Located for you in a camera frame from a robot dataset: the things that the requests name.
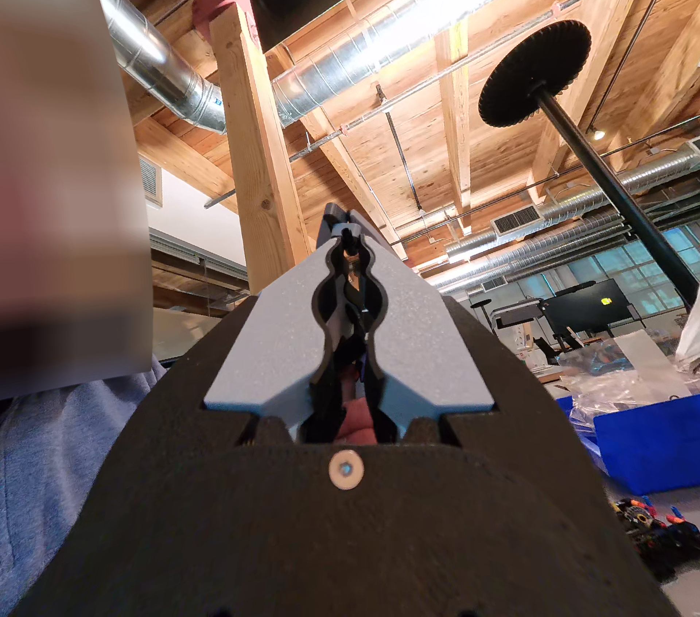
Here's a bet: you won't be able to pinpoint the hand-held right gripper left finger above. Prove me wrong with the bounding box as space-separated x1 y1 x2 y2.
204 236 345 443

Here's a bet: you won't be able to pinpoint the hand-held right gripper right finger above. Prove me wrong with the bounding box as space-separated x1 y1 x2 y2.
354 236 496 443

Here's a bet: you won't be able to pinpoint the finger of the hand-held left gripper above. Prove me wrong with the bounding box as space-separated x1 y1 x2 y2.
315 203 349 249
349 208 410 262

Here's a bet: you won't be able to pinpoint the person's left hand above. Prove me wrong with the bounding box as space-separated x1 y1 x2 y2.
335 376 379 445

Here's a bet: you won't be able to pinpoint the white machine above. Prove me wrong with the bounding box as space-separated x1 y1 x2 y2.
489 297 545 333

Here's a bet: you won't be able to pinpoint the ceiling air vent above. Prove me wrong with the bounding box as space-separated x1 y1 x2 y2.
490 204 545 237

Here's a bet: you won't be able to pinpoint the black screen on stand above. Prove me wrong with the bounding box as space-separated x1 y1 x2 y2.
544 278 635 339

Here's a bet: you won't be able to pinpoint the clear plastic bags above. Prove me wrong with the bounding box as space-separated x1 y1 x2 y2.
558 329 700 437

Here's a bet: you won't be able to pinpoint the black floor lamp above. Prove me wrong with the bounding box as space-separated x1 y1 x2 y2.
477 19 700 306

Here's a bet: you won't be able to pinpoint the blue plastic bin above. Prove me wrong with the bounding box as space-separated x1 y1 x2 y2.
555 393 700 494

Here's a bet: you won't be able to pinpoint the person's blue sweatshirt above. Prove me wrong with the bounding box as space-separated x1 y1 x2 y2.
0 360 167 617

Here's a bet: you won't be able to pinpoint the wooden post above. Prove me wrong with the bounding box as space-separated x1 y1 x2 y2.
209 4 312 295

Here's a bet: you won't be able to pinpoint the long silver air duct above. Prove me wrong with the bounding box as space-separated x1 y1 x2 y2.
443 141 700 267

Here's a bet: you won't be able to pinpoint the wall air vent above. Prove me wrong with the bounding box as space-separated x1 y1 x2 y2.
137 154 164 207

